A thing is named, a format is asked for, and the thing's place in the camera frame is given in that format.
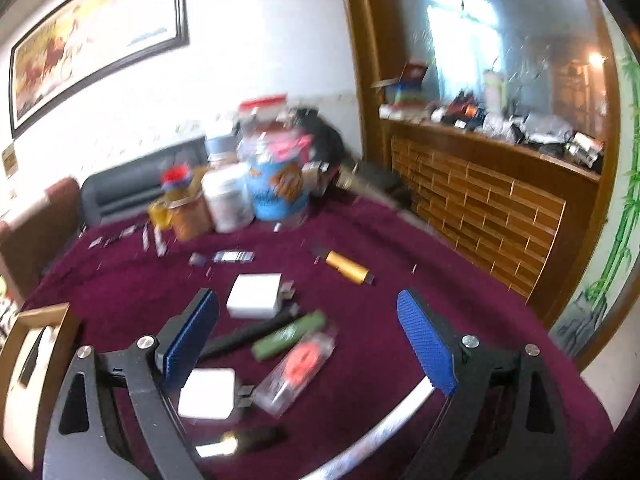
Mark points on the thin white pen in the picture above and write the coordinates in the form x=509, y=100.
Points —
x=146, y=237

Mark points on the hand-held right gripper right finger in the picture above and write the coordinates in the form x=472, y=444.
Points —
x=425, y=340

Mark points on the cardboard tray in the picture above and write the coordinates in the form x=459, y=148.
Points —
x=50, y=340

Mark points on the large white charger plug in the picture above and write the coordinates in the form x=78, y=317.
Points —
x=255, y=295

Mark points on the small silver pen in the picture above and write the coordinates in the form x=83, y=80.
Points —
x=96, y=242

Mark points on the wooden framed glass window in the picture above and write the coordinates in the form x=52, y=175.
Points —
x=525, y=20

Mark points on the tall red lid clear jar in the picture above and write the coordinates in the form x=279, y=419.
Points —
x=262, y=115

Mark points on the wooden cabinet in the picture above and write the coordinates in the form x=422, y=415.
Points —
x=500, y=210

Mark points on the black and gold lipstick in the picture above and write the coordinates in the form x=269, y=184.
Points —
x=260, y=435

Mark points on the grey lid container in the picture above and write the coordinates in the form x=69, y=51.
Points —
x=220, y=147

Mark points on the long white pen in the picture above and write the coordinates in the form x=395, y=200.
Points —
x=161, y=244

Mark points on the pile of small clutter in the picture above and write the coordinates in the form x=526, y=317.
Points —
x=500, y=122

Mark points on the white tub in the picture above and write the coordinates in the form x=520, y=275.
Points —
x=227, y=202

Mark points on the colourful box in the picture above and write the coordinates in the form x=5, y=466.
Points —
x=412, y=75

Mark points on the black leather sofa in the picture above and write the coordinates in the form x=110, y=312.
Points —
x=130, y=180

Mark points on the blue capped pen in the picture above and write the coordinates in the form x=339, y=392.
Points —
x=232, y=256

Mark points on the black and silver pen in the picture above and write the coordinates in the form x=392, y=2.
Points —
x=121, y=234

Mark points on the blue label clear jar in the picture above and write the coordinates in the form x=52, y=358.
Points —
x=277, y=187

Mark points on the brown jar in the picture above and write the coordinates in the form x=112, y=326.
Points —
x=190, y=217

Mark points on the bamboo wall painting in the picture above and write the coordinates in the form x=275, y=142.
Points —
x=620, y=210

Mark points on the small white charger plug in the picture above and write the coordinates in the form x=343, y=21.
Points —
x=207, y=392

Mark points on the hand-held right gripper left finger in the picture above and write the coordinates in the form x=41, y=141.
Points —
x=192, y=340

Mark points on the framed painting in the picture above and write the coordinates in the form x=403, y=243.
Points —
x=100, y=25

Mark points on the brown upholstered chair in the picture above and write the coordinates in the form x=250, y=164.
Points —
x=50, y=220

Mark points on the black cloth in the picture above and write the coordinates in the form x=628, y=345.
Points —
x=320, y=130

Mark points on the maroon tablecloth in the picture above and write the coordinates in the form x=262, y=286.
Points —
x=360, y=320

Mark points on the clear packet with red insert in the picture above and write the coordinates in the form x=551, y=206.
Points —
x=300, y=365

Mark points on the green tube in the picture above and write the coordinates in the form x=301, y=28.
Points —
x=285, y=336

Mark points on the gold wall plaque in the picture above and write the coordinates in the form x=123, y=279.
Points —
x=9, y=157

